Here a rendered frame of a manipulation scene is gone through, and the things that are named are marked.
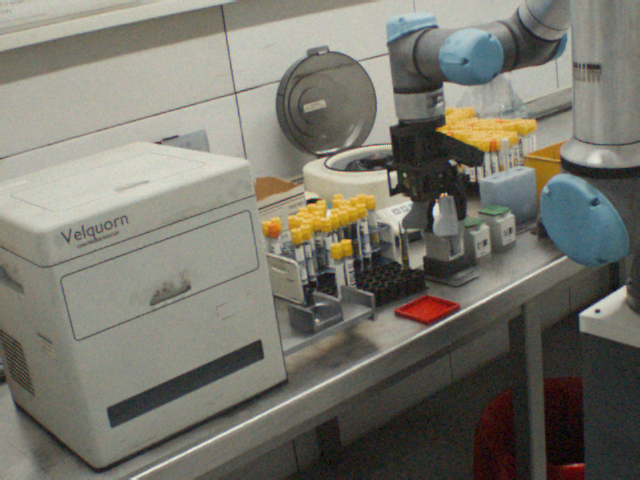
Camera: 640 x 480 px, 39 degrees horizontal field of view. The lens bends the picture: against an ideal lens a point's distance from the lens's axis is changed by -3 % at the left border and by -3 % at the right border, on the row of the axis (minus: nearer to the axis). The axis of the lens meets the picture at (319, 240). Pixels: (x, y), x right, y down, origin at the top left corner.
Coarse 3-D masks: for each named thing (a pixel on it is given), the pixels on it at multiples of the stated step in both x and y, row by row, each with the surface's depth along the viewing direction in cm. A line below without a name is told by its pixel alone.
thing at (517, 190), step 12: (516, 168) 162; (528, 168) 161; (480, 180) 158; (492, 180) 157; (504, 180) 156; (516, 180) 158; (528, 180) 160; (492, 192) 157; (504, 192) 157; (516, 192) 159; (528, 192) 160; (492, 204) 157; (504, 204) 158; (516, 204) 159; (528, 204) 161; (516, 216) 160; (528, 216) 162; (516, 228) 159; (528, 228) 160
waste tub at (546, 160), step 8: (552, 144) 174; (560, 144) 175; (536, 152) 172; (544, 152) 173; (552, 152) 174; (528, 160) 169; (536, 160) 168; (544, 160) 166; (552, 160) 164; (536, 168) 168; (544, 168) 167; (552, 168) 165; (536, 176) 169; (544, 176) 167; (552, 176) 165; (536, 184) 169; (544, 184) 168
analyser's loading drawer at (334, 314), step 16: (352, 288) 130; (288, 304) 125; (320, 304) 127; (336, 304) 124; (352, 304) 130; (368, 304) 128; (304, 320) 123; (320, 320) 126; (336, 320) 124; (352, 320) 125; (288, 336) 122; (304, 336) 122; (320, 336) 122; (288, 352) 119
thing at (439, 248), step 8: (424, 232) 143; (432, 240) 143; (440, 240) 141; (448, 240) 141; (432, 248) 143; (440, 248) 142; (448, 248) 141; (432, 256) 144; (440, 256) 142; (448, 256) 141; (456, 256) 142
